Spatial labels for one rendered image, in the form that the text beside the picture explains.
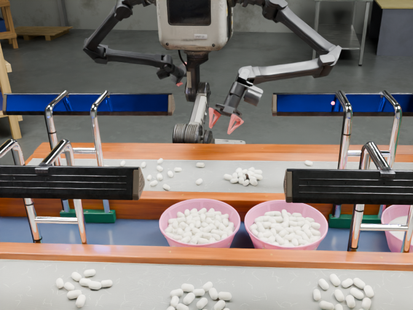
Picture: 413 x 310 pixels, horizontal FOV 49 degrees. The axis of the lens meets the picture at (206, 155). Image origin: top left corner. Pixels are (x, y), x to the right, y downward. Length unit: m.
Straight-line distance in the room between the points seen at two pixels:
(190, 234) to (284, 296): 0.38
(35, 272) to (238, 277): 0.59
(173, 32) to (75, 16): 7.38
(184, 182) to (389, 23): 5.47
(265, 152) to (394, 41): 5.19
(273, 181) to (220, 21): 0.79
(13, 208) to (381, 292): 1.30
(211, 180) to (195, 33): 0.74
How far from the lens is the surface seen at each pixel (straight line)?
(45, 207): 1.78
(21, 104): 1.76
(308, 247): 1.42
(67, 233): 1.69
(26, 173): 1.19
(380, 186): 1.11
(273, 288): 1.29
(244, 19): 8.46
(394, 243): 1.54
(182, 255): 1.36
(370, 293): 1.30
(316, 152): 1.97
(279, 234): 1.49
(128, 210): 1.68
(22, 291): 1.39
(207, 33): 2.14
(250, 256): 1.35
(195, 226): 1.53
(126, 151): 2.01
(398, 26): 6.94
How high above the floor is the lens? 1.61
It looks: 26 degrees down
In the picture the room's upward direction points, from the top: 2 degrees counter-clockwise
